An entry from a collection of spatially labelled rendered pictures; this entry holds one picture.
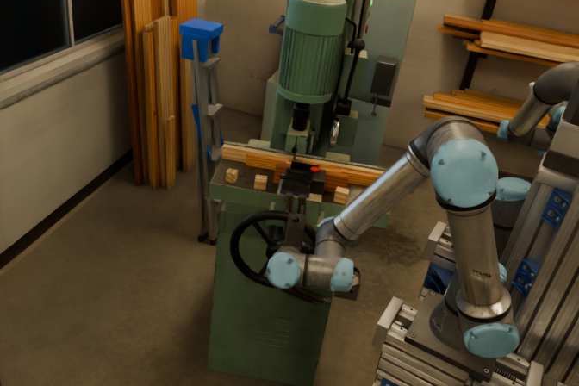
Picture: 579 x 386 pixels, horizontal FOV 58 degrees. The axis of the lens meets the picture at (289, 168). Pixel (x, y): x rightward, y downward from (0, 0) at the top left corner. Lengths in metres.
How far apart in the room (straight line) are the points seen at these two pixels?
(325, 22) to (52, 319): 1.75
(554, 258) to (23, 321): 2.08
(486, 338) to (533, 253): 0.38
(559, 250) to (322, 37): 0.86
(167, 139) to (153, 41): 0.58
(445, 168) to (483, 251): 0.22
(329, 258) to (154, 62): 2.09
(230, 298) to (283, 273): 0.87
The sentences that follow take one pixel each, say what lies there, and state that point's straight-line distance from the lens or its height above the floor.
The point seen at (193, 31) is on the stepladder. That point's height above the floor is 1.14.
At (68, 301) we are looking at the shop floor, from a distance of 2.65.
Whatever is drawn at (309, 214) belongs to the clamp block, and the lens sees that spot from 1.62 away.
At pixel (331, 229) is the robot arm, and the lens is 1.27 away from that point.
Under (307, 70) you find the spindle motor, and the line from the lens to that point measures 1.60.
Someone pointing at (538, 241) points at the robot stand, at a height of 1.06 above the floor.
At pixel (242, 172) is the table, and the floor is 0.90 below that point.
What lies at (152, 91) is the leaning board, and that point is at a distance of 3.09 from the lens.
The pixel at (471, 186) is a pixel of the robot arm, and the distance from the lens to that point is 1.01.
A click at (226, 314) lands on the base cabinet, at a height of 0.33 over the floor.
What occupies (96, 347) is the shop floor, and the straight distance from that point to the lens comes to 2.44.
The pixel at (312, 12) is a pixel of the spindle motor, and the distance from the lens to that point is 1.55.
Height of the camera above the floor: 1.81
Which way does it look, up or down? 29 degrees down
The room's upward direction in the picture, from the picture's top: 8 degrees clockwise
